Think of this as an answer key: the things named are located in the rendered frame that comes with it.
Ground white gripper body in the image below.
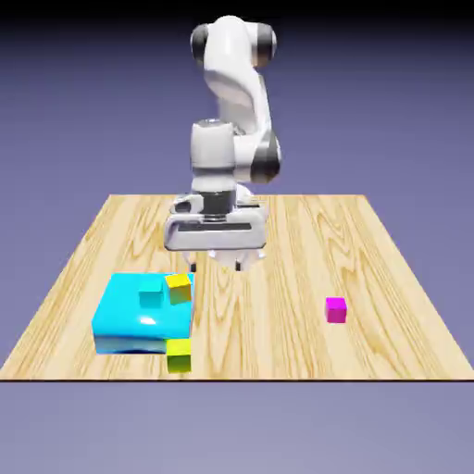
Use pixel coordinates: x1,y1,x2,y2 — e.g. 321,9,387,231
163,209,268,254

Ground small yellow cube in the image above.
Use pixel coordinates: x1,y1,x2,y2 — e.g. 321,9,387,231
165,272,193,306
165,338,193,374

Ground small cyan cube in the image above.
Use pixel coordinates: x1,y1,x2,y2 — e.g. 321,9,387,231
138,281,165,309

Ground small magenta cube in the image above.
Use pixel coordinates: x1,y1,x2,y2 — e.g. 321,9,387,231
324,296,348,325

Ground large cyan box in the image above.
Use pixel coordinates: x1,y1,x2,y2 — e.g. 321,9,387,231
91,272,196,356

